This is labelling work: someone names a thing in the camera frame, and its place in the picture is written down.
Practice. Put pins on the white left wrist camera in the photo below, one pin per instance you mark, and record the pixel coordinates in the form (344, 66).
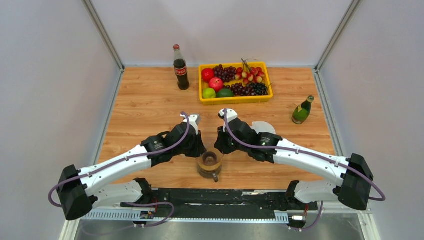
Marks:
(193, 120)

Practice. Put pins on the light green apple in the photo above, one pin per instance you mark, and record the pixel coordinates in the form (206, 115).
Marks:
(208, 93)

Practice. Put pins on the yellow plastic fruit tray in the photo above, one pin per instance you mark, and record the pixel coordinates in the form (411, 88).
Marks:
(230, 100)

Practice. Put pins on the dark grape bunch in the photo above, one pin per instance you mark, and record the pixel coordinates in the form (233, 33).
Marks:
(249, 90)

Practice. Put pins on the green champagne bottle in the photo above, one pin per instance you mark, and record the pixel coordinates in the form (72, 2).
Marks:
(303, 110)

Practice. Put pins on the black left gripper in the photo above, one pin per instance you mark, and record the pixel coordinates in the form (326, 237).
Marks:
(200, 147)

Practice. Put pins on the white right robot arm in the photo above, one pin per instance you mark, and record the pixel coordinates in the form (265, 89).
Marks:
(345, 179)

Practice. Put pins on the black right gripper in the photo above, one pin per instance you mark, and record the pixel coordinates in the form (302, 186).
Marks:
(221, 145)

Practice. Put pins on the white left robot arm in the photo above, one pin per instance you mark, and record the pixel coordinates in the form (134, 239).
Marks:
(81, 190)

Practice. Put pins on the glass cola bottle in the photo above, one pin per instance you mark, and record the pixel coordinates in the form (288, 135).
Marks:
(180, 69)

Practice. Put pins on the purple grape bunch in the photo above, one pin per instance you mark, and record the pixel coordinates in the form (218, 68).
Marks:
(226, 74)

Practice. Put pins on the red cherries bunch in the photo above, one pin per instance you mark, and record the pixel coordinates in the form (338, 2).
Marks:
(250, 71)

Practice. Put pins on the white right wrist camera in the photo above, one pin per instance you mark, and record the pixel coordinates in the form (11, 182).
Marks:
(227, 115)

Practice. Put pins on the dark green lime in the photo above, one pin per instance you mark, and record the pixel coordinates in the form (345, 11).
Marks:
(225, 93)

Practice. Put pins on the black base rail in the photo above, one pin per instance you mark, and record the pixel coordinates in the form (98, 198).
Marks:
(225, 204)

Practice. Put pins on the pink red apple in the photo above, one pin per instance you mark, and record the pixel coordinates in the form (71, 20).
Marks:
(216, 84)

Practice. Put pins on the clear glass dripper cone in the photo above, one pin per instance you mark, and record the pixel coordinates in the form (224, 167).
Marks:
(211, 157)

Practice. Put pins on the glass pitcher with handle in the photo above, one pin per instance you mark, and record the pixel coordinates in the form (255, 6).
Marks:
(210, 172)

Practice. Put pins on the white paper coffee filter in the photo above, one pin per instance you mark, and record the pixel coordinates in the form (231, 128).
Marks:
(263, 127)

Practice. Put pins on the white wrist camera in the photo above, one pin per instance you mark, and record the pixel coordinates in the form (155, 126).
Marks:
(193, 120)
(227, 115)

